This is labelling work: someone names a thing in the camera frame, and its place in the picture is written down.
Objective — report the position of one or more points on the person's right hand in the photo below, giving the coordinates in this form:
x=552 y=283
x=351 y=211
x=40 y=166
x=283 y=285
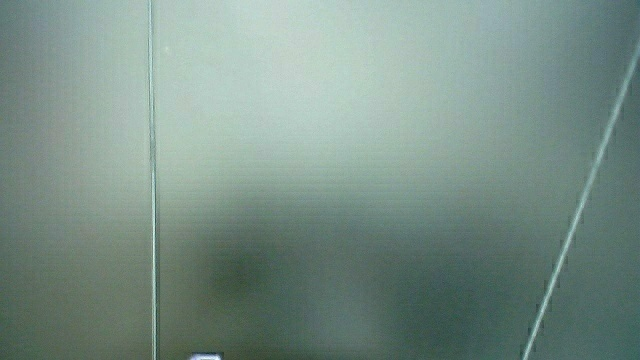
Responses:
x=206 y=357

